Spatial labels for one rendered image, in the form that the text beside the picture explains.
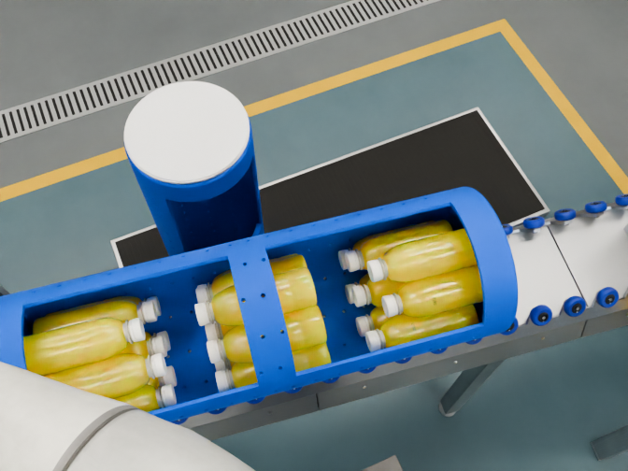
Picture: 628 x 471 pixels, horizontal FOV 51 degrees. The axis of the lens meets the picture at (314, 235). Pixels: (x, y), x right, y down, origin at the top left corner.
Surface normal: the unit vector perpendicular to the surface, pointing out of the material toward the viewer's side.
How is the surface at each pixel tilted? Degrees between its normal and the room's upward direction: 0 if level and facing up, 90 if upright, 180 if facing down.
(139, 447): 32
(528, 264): 0
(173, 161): 0
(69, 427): 27
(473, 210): 16
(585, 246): 0
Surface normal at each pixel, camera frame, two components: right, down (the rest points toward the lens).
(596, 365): 0.01, -0.46
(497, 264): 0.13, -0.04
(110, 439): 0.01, -0.82
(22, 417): -0.16, -0.70
